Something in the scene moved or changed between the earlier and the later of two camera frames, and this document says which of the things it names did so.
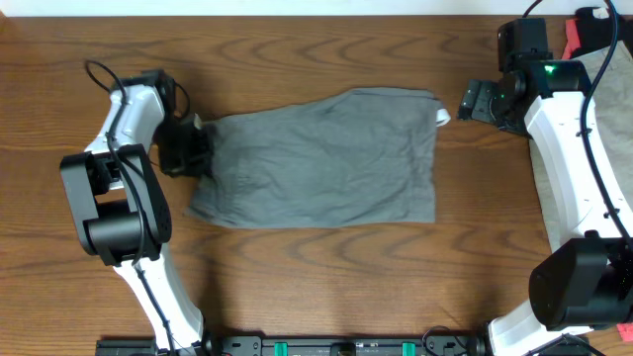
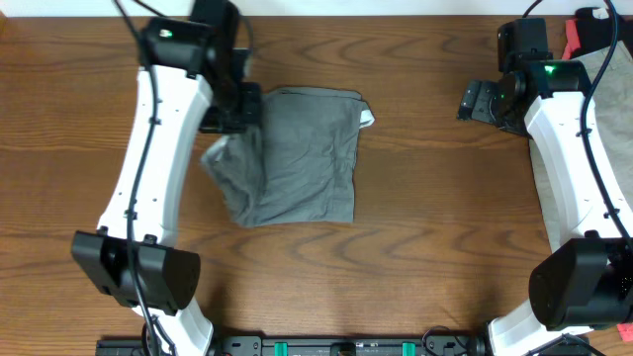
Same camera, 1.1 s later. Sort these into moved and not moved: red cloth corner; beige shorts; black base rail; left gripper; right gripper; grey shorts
Moved: left gripper; grey shorts
Not moved: beige shorts; red cloth corner; right gripper; black base rail
